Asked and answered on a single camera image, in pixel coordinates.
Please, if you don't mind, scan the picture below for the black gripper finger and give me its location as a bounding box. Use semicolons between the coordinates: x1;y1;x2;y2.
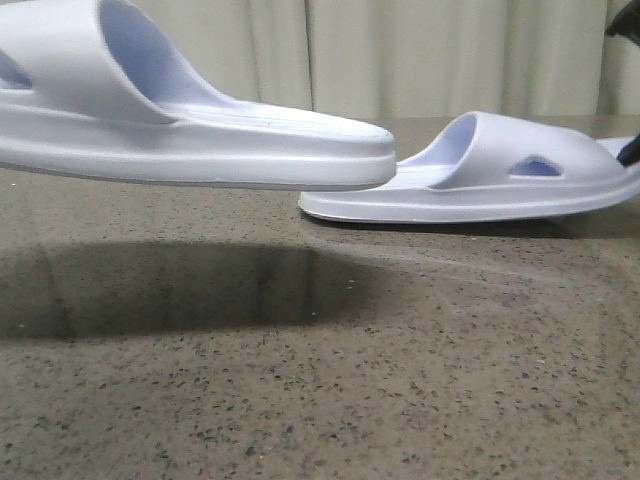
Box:
617;135;640;167
605;0;639;36

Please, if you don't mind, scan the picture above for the light blue slipper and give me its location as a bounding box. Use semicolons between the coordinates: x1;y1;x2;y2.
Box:
1;1;396;191
298;111;639;224

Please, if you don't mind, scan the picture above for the pale green curtain backdrop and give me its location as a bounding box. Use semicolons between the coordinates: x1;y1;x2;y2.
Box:
197;0;640;121

